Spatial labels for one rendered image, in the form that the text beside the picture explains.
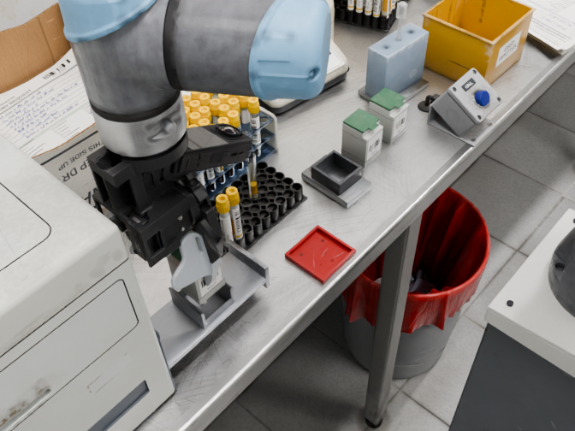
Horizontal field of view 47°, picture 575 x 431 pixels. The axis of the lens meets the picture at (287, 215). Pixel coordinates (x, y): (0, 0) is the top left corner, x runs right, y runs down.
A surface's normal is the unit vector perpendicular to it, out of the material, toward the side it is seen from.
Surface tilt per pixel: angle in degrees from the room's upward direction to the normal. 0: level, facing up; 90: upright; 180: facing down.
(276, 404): 0
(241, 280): 0
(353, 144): 90
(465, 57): 90
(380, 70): 90
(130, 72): 101
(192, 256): 81
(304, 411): 0
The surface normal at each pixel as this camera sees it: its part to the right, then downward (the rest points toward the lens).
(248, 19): -0.10, -0.31
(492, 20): -0.68, 0.56
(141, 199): 0.74, 0.49
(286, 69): -0.12, 0.59
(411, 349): 0.08, 0.79
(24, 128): -0.04, -0.66
